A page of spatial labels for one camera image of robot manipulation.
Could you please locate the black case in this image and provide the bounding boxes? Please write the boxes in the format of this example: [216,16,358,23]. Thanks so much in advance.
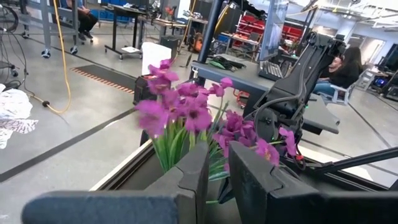
[133,74,159,105]

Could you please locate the grey side desk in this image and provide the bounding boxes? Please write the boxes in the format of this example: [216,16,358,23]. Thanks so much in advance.
[191,54,341,134]

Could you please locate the black keyboard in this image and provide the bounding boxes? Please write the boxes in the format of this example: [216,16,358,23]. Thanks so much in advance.
[258,60,285,82]

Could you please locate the grey wheeled frame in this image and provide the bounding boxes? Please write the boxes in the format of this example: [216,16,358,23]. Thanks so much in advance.
[18,0,80,59]

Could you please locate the white patterned cloth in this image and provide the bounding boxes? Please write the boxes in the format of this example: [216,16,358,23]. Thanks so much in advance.
[0,83,39,150]

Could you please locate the yellow extension cable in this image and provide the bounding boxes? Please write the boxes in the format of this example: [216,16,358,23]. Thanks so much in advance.
[45,0,72,114]

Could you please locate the black diagonal frame strut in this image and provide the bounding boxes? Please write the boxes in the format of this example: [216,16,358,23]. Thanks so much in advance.
[310,146,398,175]

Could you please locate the dark blue pole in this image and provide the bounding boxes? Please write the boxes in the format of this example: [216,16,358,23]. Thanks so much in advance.
[197,0,224,63]

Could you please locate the black mat orange stripes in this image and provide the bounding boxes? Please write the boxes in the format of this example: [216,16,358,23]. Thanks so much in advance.
[71,63,137,94]

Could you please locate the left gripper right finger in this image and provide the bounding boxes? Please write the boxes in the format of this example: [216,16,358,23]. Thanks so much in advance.
[229,141,398,224]

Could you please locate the person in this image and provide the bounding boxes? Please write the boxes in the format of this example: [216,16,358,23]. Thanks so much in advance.
[312,46,363,97]
[67,0,99,41]

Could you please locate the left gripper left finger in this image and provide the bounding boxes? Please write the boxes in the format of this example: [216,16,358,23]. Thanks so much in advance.
[21,142,210,224]

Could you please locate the red bin shelving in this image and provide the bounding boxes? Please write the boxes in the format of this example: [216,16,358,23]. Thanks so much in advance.
[236,14,307,47]

